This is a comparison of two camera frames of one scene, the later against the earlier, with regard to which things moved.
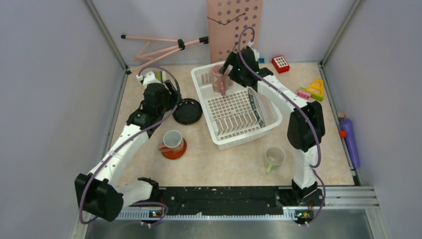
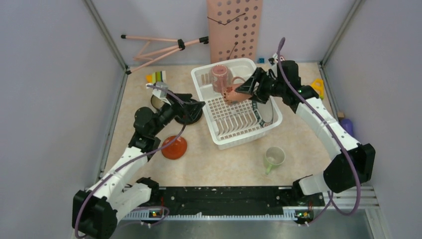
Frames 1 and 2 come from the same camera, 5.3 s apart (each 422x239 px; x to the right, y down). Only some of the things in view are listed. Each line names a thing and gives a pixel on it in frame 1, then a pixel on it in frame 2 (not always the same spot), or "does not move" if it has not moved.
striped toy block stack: x=159 y=76 does not move
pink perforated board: x=226 y=19 does not move
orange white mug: x=172 y=142 -> x=231 y=96
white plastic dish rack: x=231 y=118 does not move
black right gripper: x=232 y=60 -> x=260 y=75
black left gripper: x=173 y=96 -> x=185 y=97
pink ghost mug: x=220 y=82 does not move
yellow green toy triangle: x=316 y=89 does not move
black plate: x=188 y=111 does not move
